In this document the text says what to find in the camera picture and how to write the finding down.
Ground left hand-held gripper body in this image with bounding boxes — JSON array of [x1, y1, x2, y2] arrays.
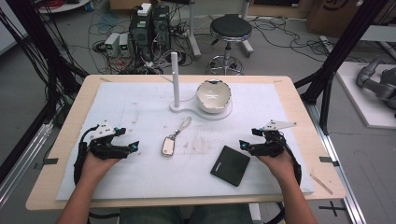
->
[[88, 119, 132, 161]]

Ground small grey power unit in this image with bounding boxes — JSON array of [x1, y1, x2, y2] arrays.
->
[[104, 32, 120, 58], [119, 33, 132, 57]]

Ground wooden table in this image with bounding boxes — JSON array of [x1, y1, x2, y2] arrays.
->
[[25, 74, 347, 211]]

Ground white platform board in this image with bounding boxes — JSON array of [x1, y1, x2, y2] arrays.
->
[[335, 61, 396, 130]]

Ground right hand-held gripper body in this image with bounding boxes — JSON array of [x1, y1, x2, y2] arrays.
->
[[250, 119, 298, 158]]

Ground black tape piece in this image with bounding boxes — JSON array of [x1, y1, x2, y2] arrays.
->
[[34, 158, 60, 171], [318, 156, 340, 167]]

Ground silver key fob with strap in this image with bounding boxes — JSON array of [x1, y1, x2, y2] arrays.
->
[[161, 116, 192, 157]]

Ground white table leg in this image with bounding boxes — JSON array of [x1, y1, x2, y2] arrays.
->
[[186, 0, 203, 59], [238, 0, 255, 58]]

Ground cardboard box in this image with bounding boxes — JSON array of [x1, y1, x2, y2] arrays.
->
[[306, 0, 396, 39]]

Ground white stand with post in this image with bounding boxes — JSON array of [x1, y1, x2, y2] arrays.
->
[[169, 51, 233, 121]]

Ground person's left hand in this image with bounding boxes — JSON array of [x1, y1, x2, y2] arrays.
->
[[81, 152, 120, 185]]

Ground black round stool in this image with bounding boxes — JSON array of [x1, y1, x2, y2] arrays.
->
[[207, 13, 254, 76]]

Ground black computer tower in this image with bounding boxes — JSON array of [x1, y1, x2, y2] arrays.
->
[[129, 12, 155, 63], [152, 5, 172, 51]]

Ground white eggshell-shaped bowl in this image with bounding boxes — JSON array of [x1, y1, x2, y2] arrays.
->
[[195, 79, 233, 114]]

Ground black wallet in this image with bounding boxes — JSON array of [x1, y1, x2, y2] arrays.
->
[[210, 145, 251, 188]]

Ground person's jeans legs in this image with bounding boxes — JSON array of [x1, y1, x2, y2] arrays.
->
[[120, 203, 254, 224]]

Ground thin wooden stick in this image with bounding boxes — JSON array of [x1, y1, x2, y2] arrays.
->
[[310, 173, 333, 196]]

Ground person's right hand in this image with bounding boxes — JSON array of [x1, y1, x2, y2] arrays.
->
[[256, 150, 298, 188]]

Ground white box on tower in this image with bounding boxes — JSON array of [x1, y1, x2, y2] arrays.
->
[[136, 3, 152, 17]]

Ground black frame post with cables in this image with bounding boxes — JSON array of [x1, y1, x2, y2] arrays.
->
[[0, 0, 90, 185]]

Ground white foam mat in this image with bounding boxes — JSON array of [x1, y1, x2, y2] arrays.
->
[[55, 81, 315, 201]]

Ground aluminium rail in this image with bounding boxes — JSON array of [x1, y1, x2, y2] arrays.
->
[[0, 122, 54, 209], [305, 102, 368, 224]]

